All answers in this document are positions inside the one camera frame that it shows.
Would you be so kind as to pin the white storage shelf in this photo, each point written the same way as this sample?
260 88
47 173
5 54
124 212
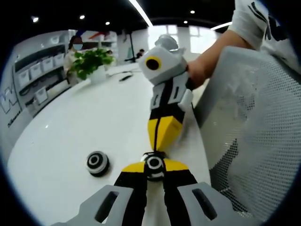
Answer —
40 68

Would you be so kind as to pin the green potted plant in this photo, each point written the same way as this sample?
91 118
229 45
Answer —
91 62

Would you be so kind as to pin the person's body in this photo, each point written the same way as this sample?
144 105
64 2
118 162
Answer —
265 21

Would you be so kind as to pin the person's right forearm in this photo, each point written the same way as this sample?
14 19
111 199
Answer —
225 44

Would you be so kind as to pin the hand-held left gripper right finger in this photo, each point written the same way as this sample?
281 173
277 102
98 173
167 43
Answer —
178 179

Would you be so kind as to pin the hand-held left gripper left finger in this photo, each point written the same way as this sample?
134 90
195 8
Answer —
131 179

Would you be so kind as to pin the white table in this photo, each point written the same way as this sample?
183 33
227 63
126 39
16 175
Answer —
94 117

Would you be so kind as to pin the black tripod stand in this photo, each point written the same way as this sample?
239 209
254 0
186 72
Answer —
132 47

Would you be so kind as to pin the white mesh office chair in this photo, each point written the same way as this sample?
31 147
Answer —
258 117

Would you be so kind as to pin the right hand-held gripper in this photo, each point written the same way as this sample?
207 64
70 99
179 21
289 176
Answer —
167 63

